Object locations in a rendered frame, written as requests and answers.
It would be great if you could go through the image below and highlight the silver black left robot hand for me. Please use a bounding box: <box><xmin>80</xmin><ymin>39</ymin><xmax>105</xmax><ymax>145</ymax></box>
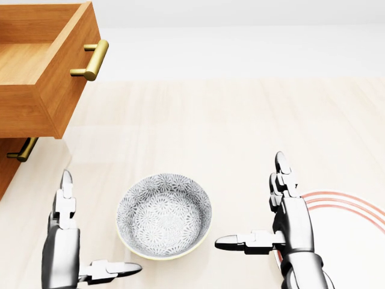
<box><xmin>41</xmin><ymin>169</ymin><xmax>143</xmax><ymax>289</ymax></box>

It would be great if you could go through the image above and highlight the grey floral patterned bowl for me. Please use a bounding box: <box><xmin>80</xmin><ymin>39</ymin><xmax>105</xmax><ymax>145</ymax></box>
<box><xmin>115</xmin><ymin>173</ymin><xmax>213</xmax><ymax>262</ymax></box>

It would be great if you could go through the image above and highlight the brass drawer handle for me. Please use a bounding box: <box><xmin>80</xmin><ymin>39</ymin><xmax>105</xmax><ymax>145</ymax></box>
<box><xmin>69</xmin><ymin>39</ymin><xmax>109</xmax><ymax>82</ymax></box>
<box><xmin>6</xmin><ymin>137</ymin><xmax>39</xmax><ymax>163</ymax></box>

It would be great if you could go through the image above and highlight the white plate with red rings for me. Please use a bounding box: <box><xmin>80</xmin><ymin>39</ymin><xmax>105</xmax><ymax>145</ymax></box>
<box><xmin>271</xmin><ymin>189</ymin><xmax>385</xmax><ymax>289</ymax></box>

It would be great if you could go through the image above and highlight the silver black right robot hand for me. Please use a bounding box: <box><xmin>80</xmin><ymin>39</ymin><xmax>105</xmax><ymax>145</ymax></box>
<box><xmin>214</xmin><ymin>151</ymin><xmax>316</xmax><ymax>260</ymax></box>

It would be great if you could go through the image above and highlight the open wooden drawer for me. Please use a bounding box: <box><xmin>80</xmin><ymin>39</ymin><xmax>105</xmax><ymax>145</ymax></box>
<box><xmin>0</xmin><ymin>1</ymin><xmax>102</xmax><ymax>140</ymax></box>

